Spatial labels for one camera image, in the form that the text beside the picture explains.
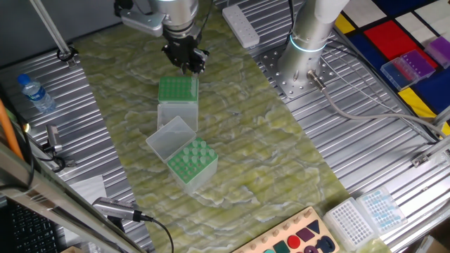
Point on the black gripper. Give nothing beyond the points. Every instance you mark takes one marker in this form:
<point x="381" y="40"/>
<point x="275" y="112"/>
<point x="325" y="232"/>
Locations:
<point x="181" y="44"/>

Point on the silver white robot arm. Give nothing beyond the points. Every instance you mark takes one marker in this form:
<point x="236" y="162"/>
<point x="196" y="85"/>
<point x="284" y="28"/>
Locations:
<point x="309" y="35"/>

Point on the clear tip box green rack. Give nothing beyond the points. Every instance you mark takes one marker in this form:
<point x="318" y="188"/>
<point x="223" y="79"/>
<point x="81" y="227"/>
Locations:
<point x="175" y="89"/>
<point x="172" y="138"/>

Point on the white power strip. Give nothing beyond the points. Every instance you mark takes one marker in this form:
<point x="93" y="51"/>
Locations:
<point x="242" y="28"/>

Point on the green marble patterned mat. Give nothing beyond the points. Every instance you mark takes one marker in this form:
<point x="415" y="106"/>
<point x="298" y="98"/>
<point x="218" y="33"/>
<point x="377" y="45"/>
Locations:
<point x="253" y="147"/>

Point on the thin silver rod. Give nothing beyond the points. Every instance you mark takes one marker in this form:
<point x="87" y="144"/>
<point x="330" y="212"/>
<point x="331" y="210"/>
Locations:
<point x="49" y="26"/>

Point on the clear water bottle blue cap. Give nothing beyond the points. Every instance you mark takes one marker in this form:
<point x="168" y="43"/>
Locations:
<point x="37" y="95"/>

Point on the white paper sheet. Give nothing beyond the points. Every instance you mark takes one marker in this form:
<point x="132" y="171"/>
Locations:
<point x="89" y="189"/>

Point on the orange pipe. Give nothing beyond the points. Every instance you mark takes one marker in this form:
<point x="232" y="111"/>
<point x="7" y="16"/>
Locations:
<point x="8" y="133"/>

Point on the colour block floor mat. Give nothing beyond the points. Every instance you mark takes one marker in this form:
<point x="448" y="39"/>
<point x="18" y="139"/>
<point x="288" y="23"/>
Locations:
<point x="383" y="35"/>

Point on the wooden shape puzzle board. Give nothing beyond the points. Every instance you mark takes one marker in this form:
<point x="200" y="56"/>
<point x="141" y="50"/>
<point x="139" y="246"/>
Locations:
<point x="262" y="246"/>

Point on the navy triangle puzzle piece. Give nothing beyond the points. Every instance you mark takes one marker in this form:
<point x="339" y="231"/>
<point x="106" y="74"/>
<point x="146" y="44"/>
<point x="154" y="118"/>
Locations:
<point x="314" y="226"/>

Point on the green puzzle piece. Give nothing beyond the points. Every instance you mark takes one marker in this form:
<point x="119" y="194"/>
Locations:
<point x="281" y="247"/>

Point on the red circle puzzle piece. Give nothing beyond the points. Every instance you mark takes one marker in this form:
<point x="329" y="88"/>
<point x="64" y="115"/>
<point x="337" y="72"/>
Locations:
<point x="293" y="241"/>

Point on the purple square puzzle piece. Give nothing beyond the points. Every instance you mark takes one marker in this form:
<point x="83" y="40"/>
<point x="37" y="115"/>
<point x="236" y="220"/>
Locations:
<point x="305" y="234"/>

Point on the white rack tip box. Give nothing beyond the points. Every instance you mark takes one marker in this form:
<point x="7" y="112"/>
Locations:
<point x="348" y="223"/>

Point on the purple rack tip box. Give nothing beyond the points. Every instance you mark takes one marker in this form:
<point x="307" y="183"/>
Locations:
<point x="416" y="63"/>
<point x="441" y="51"/>

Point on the black keyboard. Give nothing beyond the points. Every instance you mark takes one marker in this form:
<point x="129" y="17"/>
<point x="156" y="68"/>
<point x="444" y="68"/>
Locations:
<point x="31" y="232"/>

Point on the blue rack tip box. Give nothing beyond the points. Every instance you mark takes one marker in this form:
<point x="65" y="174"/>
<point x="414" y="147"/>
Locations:
<point x="381" y="209"/>

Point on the cardboard carton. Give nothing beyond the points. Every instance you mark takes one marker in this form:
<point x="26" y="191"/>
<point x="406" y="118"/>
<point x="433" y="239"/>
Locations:
<point x="436" y="246"/>

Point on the silver camera mount bracket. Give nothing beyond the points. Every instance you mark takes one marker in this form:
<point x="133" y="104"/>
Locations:
<point x="140" y="19"/>

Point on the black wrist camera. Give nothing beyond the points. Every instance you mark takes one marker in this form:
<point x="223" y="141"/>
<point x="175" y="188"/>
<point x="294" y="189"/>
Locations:
<point x="123" y="5"/>

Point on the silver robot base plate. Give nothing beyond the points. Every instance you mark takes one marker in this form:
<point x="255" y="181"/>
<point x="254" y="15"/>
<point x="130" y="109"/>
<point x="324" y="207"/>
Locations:
<point x="277" y="81"/>

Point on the silver depth camera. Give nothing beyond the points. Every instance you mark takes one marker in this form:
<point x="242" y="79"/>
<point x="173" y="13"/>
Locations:
<point x="112" y="208"/>

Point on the aluminium frame beam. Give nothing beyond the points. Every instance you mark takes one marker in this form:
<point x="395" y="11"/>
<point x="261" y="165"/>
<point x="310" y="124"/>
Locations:
<point x="42" y="189"/>

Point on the aluminium profile rail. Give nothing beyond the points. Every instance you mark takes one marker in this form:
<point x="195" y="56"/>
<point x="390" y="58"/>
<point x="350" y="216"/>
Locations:
<point x="432" y="152"/>

